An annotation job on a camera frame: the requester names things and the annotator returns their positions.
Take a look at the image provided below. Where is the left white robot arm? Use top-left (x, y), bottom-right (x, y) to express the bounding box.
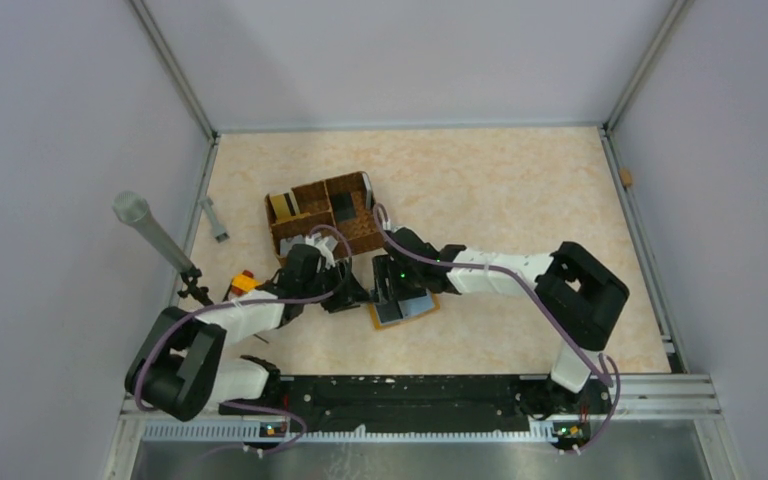
top-left (124, 232), bottom-right (350, 421)

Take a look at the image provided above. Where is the grey card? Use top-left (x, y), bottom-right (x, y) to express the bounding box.
top-left (374, 301), bottom-right (403, 327)
top-left (279, 235), bottom-right (306, 258)

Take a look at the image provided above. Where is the white perforated cable tray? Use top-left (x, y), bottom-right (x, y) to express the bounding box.
top-left (143, 421), bottom-right (558, 444)

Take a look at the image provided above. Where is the white card stack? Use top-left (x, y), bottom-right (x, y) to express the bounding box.
top-left (361, 171), bottom-right (375, 210)

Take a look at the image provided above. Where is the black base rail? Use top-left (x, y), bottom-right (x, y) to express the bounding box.
top-left (254, 374), bottom-right (611, 434)

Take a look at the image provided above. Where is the orange leather card holder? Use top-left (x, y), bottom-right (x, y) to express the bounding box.
top-left (368, 291), bottom-right (440, 330)

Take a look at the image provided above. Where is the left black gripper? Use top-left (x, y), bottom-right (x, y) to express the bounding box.
top-left (301, 258), bottom-right (372, 312)

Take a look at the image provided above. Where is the silver microphone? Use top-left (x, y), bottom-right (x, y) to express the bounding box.
top-left (112, 190), bottom-right (195, 273)

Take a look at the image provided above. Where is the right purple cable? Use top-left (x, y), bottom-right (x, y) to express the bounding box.
top-left (371, 203), bottom-right (622, 455)

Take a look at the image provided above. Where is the gold card in basket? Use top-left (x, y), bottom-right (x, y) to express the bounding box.
top-left (268, 191), bottom-right (301, 223)

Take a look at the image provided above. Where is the brown wicker divided basket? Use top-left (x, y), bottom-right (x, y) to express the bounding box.
top-left (264, 171), bottom-right (383, 264)

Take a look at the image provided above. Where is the grey plastic tool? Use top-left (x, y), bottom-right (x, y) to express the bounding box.
top-left (198, 195), bottom-right (230, 243)

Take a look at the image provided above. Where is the black VIP card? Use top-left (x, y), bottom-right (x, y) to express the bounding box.
top-left (329, 192), bottom-right (357, 224)

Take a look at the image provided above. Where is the black microphone tripod stand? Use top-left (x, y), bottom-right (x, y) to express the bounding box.
top-left (177, 267), bottom-right (214, 307)

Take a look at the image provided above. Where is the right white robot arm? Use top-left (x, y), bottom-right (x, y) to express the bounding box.
top-left (382, 227), bottom-right (630, 412)

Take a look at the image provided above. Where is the small wooden block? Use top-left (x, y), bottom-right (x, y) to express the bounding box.
top-left (618, 167), bottom-right (634, 189)

